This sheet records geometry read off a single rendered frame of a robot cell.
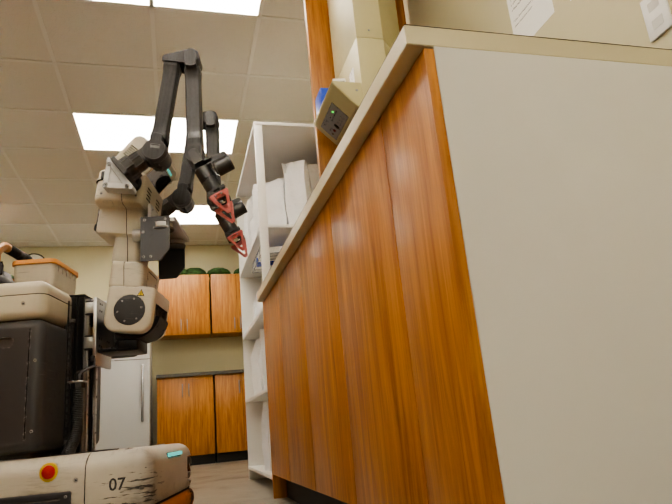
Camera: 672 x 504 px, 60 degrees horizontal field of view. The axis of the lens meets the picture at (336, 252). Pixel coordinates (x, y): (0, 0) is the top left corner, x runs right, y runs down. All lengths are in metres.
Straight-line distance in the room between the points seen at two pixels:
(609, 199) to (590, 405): 0.35
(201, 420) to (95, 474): 5.00
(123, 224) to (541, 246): 1.58
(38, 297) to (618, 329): 1.63
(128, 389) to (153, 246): 4.71
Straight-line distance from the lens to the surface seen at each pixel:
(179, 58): 2.27
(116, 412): 6.74
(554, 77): 1.16
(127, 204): 2.20
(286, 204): 3.43
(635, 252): 1.10
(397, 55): 1.09
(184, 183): 2.50
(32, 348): 2.01
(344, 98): 2.26
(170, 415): 6.84
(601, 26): 1.83
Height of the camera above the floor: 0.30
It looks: 16 degrees up
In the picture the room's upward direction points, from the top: 5 degrees counter-clockwise
